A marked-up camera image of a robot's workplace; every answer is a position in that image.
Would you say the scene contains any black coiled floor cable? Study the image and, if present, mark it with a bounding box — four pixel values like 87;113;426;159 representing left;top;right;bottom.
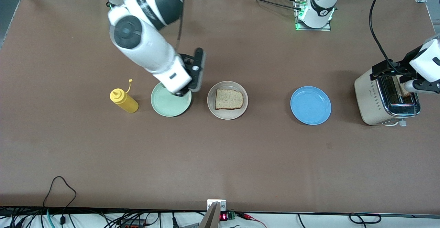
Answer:
349;213;382;224

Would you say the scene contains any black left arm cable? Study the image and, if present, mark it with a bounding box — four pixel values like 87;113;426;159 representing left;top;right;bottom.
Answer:
369;0;413;76

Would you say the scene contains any blue plate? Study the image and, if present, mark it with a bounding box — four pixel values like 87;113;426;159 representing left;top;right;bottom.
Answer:
290;86;332;126

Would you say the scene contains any black cable across table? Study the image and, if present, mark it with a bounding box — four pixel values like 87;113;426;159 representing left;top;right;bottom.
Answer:
223;0;303;12

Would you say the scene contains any yellow squeeze sauce bottle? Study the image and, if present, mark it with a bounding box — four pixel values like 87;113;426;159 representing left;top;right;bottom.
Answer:
110;79;139;113

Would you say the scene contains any beige chrome toaster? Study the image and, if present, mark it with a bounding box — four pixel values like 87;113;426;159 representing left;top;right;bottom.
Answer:
354;66;421;127

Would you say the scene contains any bread slice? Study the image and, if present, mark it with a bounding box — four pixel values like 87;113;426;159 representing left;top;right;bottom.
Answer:
396;76;412;98
215;89;244;110

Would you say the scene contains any mint green plate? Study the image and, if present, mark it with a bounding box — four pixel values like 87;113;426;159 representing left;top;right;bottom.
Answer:
151;81;192;117

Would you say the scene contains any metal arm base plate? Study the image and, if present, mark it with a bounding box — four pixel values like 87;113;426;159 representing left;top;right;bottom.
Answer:
294;0;332;32

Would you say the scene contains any beige plate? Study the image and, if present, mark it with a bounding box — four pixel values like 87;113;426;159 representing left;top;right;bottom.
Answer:
207;81;249;120

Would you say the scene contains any metal mounting bracket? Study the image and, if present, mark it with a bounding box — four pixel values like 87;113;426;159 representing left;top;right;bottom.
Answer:
199;199;226;228

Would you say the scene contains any thin black looped cable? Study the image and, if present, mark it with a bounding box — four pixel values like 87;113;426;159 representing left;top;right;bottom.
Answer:
43;176;77;218

